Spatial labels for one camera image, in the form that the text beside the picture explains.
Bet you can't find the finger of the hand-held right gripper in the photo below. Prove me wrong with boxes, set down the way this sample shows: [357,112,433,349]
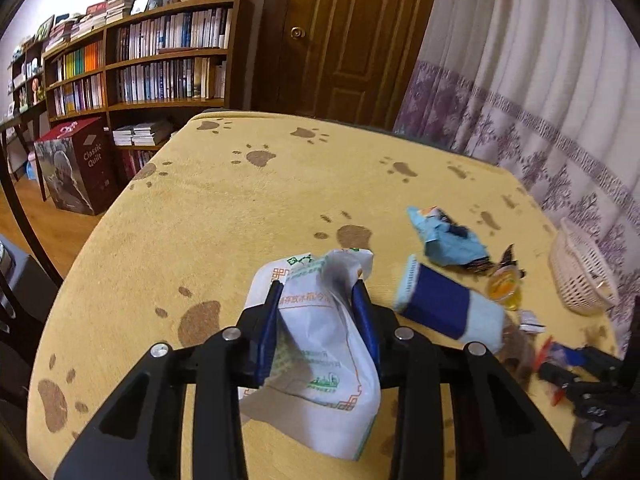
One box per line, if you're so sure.
[580,347,623,379]
[537,362,593,394]

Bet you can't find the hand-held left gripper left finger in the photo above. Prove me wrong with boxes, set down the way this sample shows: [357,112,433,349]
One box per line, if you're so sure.
[54,280,283,480]

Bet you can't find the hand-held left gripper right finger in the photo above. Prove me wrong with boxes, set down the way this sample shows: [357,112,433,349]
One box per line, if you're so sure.
[350,282,583,480]

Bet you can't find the white snack packet green print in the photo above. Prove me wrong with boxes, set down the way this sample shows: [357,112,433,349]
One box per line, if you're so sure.
[239,249,382,462]

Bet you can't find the white plastic basket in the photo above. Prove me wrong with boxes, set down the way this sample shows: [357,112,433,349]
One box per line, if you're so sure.
[549,217,621,317]

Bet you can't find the light blue snack packet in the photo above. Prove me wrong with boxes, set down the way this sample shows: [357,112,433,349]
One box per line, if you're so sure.
[406,205,490,267]

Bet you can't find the red and blue wrapper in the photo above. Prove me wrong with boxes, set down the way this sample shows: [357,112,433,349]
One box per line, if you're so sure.
[534,337,587,407]

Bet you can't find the grey cloth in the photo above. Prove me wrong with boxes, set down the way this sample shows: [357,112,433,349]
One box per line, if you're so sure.
[570,420,632,467]

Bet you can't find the brown snack packet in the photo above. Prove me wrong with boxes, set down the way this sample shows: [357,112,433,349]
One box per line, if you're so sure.
[500,312,538,386]

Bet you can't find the small white wrapper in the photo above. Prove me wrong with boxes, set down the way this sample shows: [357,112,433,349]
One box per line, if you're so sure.
[517,310,546,334]

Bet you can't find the navy banded snack packet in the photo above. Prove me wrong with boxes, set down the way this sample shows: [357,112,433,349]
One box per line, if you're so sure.
[392,254,507,355]

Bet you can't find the orange jelly cup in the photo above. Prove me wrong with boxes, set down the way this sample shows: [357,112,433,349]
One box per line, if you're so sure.
[486,266,523,311]

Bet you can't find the yellow paw print blanket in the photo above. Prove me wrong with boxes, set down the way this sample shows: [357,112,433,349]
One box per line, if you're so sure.
[26,111,626,480]

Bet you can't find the dark brown candy wrapper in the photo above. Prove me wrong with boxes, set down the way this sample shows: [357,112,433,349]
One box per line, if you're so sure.
[470,244,527,281]

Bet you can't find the row of red-spined books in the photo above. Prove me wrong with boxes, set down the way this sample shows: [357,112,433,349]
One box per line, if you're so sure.
[122,149,157,181]

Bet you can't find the stack of magazines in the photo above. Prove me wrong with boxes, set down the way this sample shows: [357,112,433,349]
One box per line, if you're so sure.
[112,120,174,147]

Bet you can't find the black chair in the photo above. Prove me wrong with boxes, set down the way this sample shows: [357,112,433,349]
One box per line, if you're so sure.
[0,130,63,411]

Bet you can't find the red quilt box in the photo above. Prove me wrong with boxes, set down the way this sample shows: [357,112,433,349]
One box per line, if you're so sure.
[34,116,120,217]

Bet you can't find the row of pale-spined books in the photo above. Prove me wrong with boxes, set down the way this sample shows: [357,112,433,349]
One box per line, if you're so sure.
[117,57,228,103]

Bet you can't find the wooden bookcase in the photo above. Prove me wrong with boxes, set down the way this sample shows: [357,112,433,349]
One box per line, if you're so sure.
[42,0,263,181]

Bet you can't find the brown wooden door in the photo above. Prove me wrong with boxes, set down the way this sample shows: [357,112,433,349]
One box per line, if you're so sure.
[260,0,443,128]

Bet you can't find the row of purple-spined books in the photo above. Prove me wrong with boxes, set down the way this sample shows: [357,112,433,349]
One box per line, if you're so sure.
[52,74,106,115]

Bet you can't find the white and purple curtain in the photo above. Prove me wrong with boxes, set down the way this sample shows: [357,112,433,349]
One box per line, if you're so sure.
[392,0,640,361]

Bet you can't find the row of white-spined books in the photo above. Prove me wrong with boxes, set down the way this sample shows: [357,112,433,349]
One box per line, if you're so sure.
[116,7,233,61]

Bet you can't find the row of colourful books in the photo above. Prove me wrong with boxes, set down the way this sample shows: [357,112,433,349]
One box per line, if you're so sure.
[55,42,106,81]

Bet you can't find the dark wooden shelf unit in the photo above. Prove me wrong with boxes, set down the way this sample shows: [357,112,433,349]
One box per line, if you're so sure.
[6,35,50,122]

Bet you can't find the stack of red-covered books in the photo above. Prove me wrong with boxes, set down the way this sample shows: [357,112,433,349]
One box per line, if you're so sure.
[70,2,108,41]

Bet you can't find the tall stack of books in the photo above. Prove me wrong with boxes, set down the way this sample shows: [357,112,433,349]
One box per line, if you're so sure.
[105,0,146,23]

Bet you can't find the low stack of books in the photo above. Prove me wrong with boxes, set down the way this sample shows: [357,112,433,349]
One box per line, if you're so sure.
[45,15,73,52]

